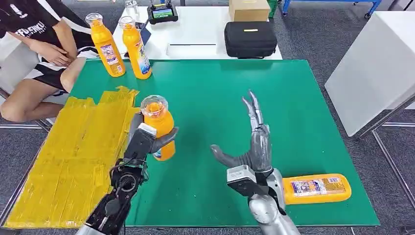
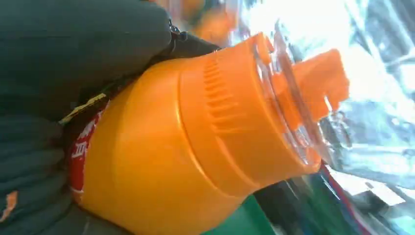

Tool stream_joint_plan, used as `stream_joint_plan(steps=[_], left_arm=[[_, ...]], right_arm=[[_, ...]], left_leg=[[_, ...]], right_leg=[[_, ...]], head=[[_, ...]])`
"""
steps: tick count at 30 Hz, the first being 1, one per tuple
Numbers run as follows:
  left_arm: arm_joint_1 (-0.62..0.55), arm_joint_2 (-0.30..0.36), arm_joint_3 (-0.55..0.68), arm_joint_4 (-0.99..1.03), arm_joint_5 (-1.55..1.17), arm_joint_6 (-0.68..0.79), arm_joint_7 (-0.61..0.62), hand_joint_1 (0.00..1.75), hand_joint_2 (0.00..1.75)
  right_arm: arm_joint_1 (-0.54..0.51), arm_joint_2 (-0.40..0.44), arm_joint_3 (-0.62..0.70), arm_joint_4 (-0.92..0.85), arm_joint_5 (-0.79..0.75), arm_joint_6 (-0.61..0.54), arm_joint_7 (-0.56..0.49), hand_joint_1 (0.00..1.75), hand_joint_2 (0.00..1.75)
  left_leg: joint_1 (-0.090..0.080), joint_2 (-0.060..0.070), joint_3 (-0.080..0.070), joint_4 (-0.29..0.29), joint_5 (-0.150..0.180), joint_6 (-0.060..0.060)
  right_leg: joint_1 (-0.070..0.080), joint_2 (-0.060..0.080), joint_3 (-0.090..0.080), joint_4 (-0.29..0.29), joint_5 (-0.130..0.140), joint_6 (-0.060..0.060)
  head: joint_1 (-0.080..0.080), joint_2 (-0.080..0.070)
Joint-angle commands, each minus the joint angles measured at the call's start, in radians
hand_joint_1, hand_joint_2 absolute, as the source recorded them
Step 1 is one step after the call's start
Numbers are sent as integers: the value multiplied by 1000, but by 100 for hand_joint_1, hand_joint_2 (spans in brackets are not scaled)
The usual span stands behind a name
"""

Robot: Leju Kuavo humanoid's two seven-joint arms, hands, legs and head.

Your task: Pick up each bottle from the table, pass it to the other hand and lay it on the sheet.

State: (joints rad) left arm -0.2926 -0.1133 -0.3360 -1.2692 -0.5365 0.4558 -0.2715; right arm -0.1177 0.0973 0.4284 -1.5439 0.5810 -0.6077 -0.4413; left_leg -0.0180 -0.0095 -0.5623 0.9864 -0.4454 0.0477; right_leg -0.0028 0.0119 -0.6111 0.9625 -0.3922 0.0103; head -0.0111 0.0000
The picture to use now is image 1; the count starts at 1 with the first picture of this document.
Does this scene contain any black controller with screen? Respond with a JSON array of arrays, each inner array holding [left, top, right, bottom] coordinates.
[[146, 1, 179, 25]]

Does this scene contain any black carrying case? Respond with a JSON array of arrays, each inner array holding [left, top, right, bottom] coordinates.
[[224, 21, 278, 60]]

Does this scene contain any orange drink bottle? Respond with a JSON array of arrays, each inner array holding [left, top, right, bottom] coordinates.
[[140, 94, 177, 162], [118, 16, 153, 80], [281, 173, 352, 206], [84, 12, 126, 78]]

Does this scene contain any yellow sheet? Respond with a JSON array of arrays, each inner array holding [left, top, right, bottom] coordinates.
[[3, 86, 140, 230]]

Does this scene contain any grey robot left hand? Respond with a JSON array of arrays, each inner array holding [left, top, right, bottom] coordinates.
[[128, 112, 180, 155]]

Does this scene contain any person's right hand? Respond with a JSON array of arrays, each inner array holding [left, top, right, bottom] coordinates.
[[29, 39, 72, 68]]

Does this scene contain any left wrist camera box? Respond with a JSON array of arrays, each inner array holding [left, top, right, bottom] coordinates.
[[122, 122, 158, 161]]

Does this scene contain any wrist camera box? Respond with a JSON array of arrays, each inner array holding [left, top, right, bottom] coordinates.
[[122, 122, 158, 161], [226, 164, 270, 199]]

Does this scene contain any blue metal frame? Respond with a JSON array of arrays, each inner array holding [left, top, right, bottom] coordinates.
[[280, 0, 382, 18]]

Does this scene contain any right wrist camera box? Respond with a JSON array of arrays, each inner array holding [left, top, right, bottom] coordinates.
[[226, 164, 270, 199]]

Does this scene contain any clear drinking glass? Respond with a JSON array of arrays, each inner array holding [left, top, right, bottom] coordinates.
[[123, 0, 139, 18]]

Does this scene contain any green crate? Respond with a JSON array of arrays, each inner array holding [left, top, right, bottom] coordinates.
[[267, 0, 279, 19]]

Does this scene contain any blue folder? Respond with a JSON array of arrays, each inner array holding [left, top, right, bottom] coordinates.
[[140, 25, 152, 47]]

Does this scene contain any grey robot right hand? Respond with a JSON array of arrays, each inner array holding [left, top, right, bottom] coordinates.
[[209, 90, 274, 174]]

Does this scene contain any green mat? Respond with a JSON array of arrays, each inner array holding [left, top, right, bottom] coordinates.
[[67, 59, 381, 227]]

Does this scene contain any cardboard box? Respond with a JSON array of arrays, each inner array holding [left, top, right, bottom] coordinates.
[[228, 0, 271, 23]]

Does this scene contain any person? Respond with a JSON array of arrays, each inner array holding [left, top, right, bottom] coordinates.
[[0, 0, 99, 123]]

